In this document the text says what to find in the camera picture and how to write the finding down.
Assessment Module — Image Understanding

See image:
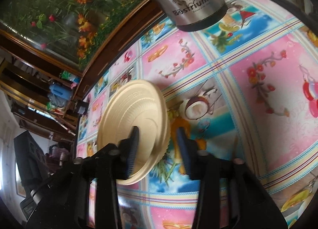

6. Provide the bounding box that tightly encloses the small beige bowl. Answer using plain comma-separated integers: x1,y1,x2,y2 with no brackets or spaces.
97,80,170,186

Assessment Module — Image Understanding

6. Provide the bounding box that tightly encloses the small black device on table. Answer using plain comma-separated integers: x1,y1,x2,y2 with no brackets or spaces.
74,100,89,116

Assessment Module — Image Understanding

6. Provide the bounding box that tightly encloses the colourful patterned tablecloth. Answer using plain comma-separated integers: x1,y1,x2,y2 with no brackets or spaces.
77,0,317,228

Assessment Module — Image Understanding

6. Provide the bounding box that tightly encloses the blue water jug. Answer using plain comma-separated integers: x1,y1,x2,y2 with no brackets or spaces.
49,83,72,101

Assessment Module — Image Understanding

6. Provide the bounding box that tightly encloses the wooden cabinet counter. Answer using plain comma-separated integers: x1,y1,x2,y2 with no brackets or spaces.
0,0,165,135

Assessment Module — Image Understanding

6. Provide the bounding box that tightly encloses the floral aquarium backdrop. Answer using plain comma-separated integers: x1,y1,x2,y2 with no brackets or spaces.
1,0,144,71

